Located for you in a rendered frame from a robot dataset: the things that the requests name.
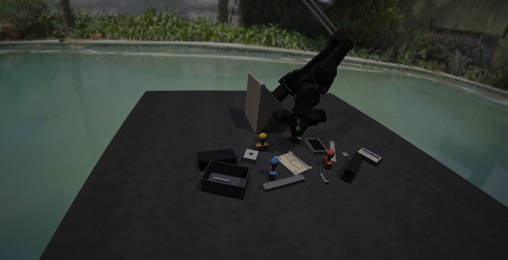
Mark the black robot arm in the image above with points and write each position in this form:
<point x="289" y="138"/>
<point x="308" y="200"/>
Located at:
<point x="315" y="78"/>

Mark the yellow rubber stamp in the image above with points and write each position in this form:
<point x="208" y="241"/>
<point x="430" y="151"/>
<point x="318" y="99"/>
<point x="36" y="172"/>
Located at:
<point x="262" y="146"/>

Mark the cream inspection card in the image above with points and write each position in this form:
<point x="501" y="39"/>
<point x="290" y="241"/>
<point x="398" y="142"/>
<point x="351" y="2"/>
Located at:
<point x="293" y="163"/>

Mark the red rubber stamp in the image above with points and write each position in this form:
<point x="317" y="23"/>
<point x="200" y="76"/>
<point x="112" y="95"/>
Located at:
<point x="327" y="160"/>

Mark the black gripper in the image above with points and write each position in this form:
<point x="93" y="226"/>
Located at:
<point x="283" y="117"/>

